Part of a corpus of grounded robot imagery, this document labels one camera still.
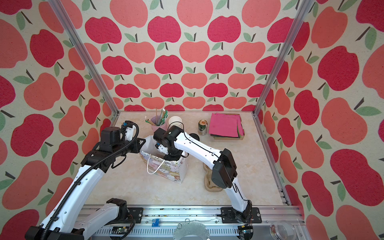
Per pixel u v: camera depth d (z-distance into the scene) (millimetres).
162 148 745
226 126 1073
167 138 566
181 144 548
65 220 387
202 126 1008
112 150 539
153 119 987
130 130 660
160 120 980
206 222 734
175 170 721
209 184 816
